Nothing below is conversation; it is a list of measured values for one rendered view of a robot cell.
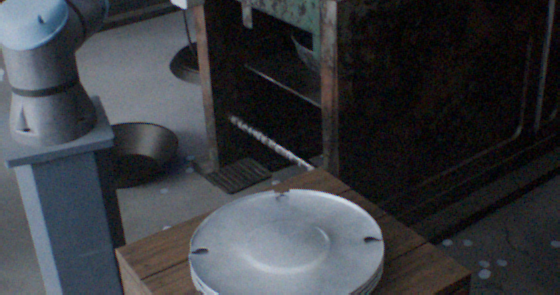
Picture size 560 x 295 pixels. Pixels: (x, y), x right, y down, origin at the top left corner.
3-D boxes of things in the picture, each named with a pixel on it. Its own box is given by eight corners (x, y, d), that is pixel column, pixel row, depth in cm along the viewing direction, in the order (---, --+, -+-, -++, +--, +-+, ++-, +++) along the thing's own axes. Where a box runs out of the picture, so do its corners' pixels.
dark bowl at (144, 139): (98, 215, 190) (94, 192, 186) (53, 167, 211) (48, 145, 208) (202, 174, 205) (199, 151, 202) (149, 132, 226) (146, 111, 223)
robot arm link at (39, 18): (-5, 89, 127) (-24, 12, 120) (30, 57, 139) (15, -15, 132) (62, 91, 125) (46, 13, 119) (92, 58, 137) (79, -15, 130)
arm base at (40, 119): (14, 154, 128) (0, 101, 123) (9, 116, 140) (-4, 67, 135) (103, 135, 132) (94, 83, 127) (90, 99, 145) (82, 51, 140)
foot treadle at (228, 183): (231, 212, 170) (229, 192, 167) (207, 193, 177) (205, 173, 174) (421, 127, 199) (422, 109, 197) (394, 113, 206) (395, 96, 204)
